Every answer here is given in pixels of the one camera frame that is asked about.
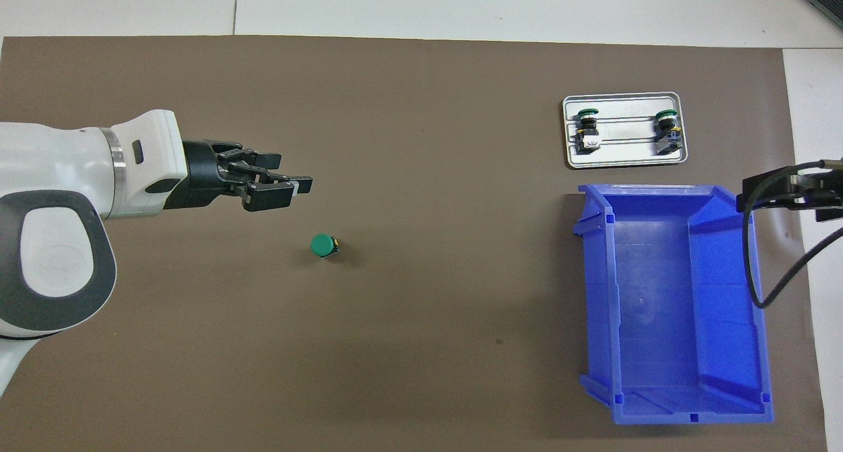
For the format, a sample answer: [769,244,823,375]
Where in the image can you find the grey metal tray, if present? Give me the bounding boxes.
[562,92,689,170]

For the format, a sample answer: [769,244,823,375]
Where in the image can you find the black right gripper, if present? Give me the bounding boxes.
[736,167,843,223]

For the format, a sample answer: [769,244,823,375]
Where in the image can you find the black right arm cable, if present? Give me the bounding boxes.
[742,161,843,310]

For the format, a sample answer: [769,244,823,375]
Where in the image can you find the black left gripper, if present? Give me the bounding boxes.
[165,139,314,213]

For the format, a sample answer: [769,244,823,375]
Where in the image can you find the green push button switch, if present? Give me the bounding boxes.
[573,108,603,155]
[310,233,341,262]
[653,109,683,156]

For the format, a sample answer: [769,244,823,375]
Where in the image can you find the brown table mat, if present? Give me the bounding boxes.
[0,36,827,452]

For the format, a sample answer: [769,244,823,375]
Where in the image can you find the blue plastic storage bin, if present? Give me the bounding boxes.
[572,183,775,425]

